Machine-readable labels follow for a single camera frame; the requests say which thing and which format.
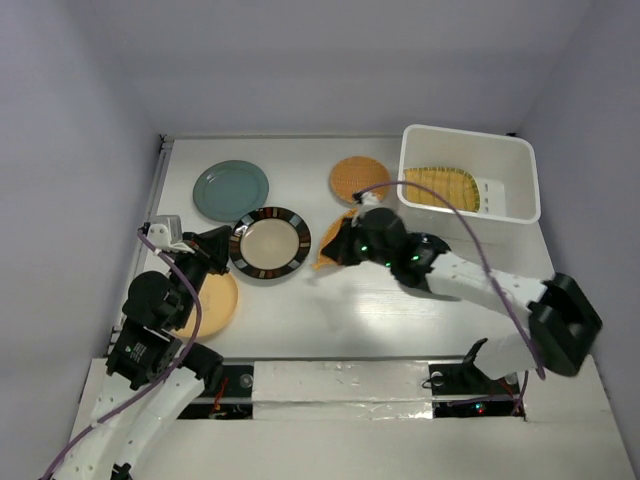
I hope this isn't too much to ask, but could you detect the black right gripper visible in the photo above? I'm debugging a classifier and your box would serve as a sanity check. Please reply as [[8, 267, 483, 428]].
[[322, 215, 395, 267]]

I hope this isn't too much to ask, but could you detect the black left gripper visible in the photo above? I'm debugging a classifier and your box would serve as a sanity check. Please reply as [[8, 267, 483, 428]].
[[172, 223, 234, 326]]

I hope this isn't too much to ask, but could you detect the leaf shaped orange woven tray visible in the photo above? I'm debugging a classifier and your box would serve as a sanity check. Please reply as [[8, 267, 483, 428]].
[[312, 208, 358, 271]]

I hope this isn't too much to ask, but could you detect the plain orange round plate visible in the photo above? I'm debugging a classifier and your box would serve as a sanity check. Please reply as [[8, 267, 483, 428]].
[[197, 273, 239, 339]]

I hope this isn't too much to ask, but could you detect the yellow green woven bamboo tray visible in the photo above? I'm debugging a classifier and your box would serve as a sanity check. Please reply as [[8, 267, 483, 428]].
[[404, 167, 481, 213]]

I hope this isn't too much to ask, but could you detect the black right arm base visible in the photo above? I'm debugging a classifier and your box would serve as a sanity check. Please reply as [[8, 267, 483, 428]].
[[420, 338, 528, 418]]

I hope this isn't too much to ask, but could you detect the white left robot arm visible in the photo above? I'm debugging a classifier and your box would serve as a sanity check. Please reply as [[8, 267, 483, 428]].
[[44, 215, 231, 479]]

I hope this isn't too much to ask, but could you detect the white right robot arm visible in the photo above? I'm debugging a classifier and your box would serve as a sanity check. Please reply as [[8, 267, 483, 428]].
[[211, 208, 602, 392]]

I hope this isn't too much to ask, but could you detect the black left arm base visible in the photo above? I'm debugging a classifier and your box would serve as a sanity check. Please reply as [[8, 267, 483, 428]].
[[178, 362, 254, 420]]

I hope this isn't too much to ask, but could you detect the white plastic bin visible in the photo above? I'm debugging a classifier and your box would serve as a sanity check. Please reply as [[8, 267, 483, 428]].
[[395, 123, 542, 246]]

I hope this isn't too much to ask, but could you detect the black rimmed beige plate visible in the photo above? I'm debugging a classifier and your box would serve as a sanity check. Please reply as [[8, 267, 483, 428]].
[[230, 206, 312, 280]]

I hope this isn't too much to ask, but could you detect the teal round ceramic plate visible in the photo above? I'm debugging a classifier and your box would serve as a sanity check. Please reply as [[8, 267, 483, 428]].
[[192, 160, 269, 222]]

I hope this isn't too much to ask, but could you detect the round orange woven basket plate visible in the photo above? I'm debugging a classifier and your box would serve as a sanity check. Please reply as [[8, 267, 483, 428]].
[[329, 156, 391, 204]]

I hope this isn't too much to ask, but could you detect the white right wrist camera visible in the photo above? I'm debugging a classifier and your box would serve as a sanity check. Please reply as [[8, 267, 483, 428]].
[[352, 191, 381, 209]]

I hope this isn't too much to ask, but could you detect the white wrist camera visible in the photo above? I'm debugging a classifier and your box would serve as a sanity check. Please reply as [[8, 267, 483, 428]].
[[142, 215, 194, 253], [352, 191, 381, 209]]

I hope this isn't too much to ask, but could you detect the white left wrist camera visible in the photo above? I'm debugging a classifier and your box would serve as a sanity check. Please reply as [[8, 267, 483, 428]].
[[142, 215, 194, 253]]

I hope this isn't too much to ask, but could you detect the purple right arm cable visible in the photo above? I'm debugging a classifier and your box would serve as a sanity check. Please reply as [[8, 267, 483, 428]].
[[355, 181, 547, 416]]

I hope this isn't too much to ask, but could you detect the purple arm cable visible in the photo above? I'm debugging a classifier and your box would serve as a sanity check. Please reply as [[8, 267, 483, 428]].
[[38, 229, 202, 480], [355, 181, 547, 416]]

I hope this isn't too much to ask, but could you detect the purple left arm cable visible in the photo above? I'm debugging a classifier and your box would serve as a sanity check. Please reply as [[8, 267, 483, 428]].
[[38, 229, 202, 480]]

